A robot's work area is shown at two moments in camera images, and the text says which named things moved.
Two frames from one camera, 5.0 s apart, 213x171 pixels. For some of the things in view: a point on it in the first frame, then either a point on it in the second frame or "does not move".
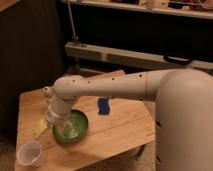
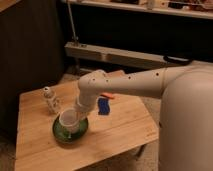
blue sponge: x=104 y=107 does not move
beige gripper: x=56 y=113 → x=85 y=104
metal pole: x=74 y=36 does not move
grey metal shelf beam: x=116 y=54 does not move
